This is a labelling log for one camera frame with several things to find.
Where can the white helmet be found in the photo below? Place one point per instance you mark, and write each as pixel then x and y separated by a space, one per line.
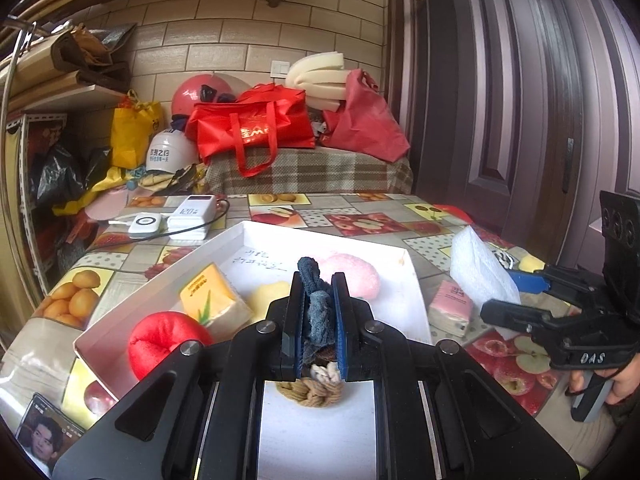
pixel 170 152

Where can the white foam sheets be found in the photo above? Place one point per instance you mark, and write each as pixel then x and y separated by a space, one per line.
pixel 317 77

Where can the black plastic bag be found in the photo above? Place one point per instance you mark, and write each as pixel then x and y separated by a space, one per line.
pixel 60 175

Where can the yellow bag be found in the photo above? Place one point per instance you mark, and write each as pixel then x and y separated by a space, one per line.
pixel 132 130

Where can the brown door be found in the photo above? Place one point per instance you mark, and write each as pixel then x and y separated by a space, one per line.
pixel 525 85

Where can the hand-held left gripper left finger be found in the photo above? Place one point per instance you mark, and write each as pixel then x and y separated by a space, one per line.
pixel 295 330

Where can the red tote bag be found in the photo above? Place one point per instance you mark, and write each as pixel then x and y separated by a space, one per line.
pixel 250 120

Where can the pink helmet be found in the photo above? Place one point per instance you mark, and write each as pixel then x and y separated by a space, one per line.
pixel 195 92

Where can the red plush apple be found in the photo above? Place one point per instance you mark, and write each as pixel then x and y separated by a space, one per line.
pixel 160 340

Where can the person's right hand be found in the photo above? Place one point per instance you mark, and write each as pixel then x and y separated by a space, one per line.
pixel 625 382

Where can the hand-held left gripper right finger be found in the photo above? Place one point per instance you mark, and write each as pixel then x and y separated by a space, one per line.
pixel 337 320

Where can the white foam block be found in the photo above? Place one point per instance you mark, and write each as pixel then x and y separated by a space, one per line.
pixel 480 270

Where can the white power bank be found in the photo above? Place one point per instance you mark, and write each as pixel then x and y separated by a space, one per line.
pixel 192 215

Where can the pink plush toy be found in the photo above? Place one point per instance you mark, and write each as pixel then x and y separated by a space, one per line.
pixel 357 272

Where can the metal rack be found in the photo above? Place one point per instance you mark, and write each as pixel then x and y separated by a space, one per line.
pixel 12 110

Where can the small white charger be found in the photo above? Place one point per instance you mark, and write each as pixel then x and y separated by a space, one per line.
pixel 146 225

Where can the red fabric bag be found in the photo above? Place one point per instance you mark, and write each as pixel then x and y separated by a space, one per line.
pixel 365 120

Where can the yellow scouring sponge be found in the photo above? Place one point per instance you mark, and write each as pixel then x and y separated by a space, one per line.
pixel 531 263

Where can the plaid blanket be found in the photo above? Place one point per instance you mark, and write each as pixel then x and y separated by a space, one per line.
pixel 310 170

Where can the pink tissue packet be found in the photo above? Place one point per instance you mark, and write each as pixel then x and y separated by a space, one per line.
pixel 450 307

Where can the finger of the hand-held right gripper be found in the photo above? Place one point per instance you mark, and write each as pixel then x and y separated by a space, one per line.
pixel 520 317
pixel 522 281

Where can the smartphone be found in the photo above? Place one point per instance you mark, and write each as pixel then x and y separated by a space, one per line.
pixel 45 435

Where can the white cardboard box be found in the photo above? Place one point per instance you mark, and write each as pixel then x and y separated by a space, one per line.
pixel 270 245

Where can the yellow tissue packet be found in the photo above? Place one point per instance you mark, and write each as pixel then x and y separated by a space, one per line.
pixel 212 300

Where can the wall switch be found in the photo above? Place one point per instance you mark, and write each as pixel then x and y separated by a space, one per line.
pixel 280 69

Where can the pink round disc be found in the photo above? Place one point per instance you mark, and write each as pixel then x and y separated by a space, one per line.
pixel 107 205

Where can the yellow hexagonal sponge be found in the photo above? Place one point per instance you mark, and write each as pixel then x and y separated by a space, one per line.
pixel 267 300

